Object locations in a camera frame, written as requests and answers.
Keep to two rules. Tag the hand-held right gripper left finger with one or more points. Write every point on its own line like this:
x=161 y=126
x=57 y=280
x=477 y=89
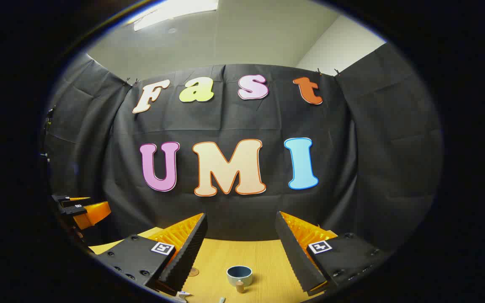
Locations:
x=185 y=256

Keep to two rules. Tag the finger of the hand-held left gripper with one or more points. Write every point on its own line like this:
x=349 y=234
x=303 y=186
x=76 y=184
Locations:
x=67 y=200
x=93 y=212

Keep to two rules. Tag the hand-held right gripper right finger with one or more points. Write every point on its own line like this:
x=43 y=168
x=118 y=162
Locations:
x=295 y=252

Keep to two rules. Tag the round cork coaster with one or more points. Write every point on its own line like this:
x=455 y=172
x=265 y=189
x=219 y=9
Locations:
x=193 y=272

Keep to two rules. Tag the white toothpaste tube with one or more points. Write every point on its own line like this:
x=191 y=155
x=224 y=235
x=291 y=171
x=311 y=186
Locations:
x=182 y=294

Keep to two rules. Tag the ceiling light panel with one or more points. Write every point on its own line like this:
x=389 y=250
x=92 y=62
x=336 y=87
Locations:
x=171 y=11

